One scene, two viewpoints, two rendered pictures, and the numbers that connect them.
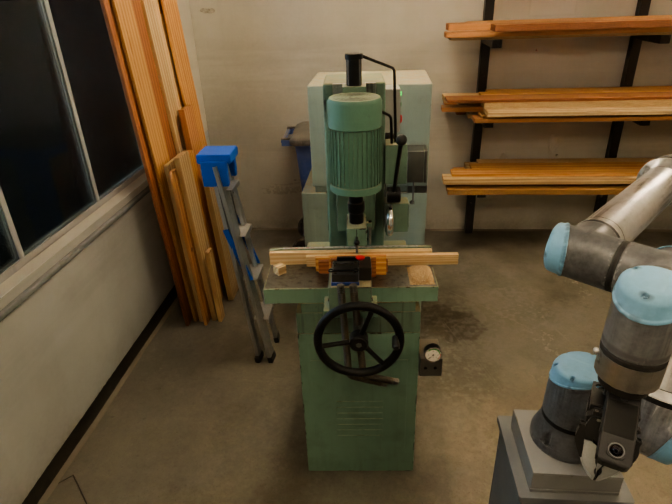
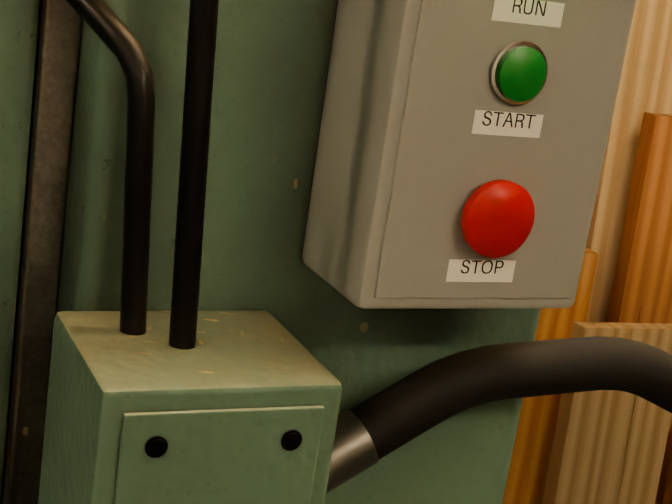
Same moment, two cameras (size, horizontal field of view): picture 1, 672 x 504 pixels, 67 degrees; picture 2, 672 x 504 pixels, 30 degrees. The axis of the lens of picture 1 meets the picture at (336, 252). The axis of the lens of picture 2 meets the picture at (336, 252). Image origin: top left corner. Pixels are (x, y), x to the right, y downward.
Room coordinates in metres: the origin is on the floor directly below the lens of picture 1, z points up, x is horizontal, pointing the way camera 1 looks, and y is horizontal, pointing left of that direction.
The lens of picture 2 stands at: (1.71, -0.65, 1.47)
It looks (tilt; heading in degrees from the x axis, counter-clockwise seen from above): 16 degrees down; 62
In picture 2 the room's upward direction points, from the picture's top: 8 degrees clockwise
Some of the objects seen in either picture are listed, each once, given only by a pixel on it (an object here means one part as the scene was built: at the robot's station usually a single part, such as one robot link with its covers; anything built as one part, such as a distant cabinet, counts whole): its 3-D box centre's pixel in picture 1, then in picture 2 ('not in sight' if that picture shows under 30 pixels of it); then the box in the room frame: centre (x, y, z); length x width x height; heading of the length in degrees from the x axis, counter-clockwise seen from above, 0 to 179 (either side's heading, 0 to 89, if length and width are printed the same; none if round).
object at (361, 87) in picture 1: (354, 80); not in sight; (1.80, -0.08, 1.54); 0.08 x 0.08 x 0.17; 88
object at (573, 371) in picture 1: (580, 389); not in sight; (1.07, -0.66, 0.81); 0.17 x 0.15 x 0.18; 45
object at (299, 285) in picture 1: (350, 286); not in sight; (1.56, -0.05, 0.87); 0.61 x 0.30 x 0.06; 88
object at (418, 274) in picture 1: (420, 272); not in sight; (1.57, -0.30, 0.91); 0.12 x 0.09 x 0.03; 178
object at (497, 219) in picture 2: not in sight; (498, 218); (1.98, -0.27, 1.36); 0.03 x 0.01 x 0.03; 178
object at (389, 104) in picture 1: (391, 108); (469, 96); (1.98, -0.23, 1.40); 0.10 x 0.06 x 0.16; 178
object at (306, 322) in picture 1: (357, 281); not in sight; (1.79, -0.08, 0.76); 0.57 x 0.45 x 0.09; 178
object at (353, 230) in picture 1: (357, 231); not in sight; (1.68, -0.08, 1.03); 0.14 x 0.07 x 0.09; 178
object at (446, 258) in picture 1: (381, 259); not in sight; (1.66, -0.17, 0.92); 0.55 x 0.02 x 0.04; 88
